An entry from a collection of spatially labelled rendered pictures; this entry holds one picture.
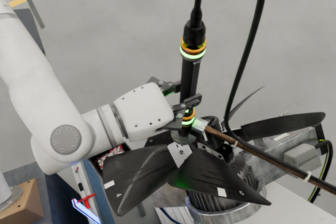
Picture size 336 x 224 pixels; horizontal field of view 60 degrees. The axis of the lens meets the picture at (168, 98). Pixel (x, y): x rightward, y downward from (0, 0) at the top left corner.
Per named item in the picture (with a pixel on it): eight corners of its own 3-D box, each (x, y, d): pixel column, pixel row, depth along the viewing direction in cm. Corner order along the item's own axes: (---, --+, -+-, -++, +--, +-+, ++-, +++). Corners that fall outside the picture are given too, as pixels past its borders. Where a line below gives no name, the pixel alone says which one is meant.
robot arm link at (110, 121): (101, 118, 63) (114, 113, 64) (115, 153, 59) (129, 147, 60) (92, 98, 56) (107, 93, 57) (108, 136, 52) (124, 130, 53)
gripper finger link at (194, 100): (171, 112, 61) (199, 100, 63) (178, 124, 60) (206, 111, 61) (171, 104, 58) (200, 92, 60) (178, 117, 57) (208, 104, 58)
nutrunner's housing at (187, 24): (192, 134, 82) (214, 6, 43) (186, 145, 80) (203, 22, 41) (180, 128, 83) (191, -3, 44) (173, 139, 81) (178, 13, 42)
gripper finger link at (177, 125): (140, 122, 59) (156, 102, 61) (172, 141, 57) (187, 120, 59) (140, 119, 58) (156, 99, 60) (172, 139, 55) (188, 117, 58)
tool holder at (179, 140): (207, 132, 80) (211, 115, 71) (195, 153, 77) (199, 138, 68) (178, 117, 82) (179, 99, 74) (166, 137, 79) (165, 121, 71)
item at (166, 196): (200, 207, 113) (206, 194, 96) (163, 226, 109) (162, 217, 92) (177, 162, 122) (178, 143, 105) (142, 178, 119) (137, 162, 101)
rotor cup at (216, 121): (242, 149, 94) (231, 112, 91) (211, 172, 86) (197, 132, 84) (212, 144, 106) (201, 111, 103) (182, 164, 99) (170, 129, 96)
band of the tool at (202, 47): (208, 49, 51) (210, 37, 49) (197, 66, 49) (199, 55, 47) (187, 40, 52) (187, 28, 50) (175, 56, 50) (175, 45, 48)
